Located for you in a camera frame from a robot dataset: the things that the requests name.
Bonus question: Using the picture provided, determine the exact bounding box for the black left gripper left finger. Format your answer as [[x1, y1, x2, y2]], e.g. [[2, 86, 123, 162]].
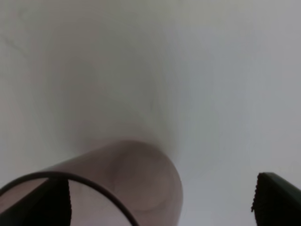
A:
[[0, 179, 72, 226]]

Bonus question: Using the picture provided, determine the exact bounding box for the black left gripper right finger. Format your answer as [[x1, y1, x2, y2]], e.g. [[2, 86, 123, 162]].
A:
[[251, 172, 301, 226]]

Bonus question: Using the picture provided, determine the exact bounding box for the translucent purple plastic cup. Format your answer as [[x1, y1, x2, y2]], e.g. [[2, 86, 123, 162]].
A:
[[0, 141, 183, 226]]

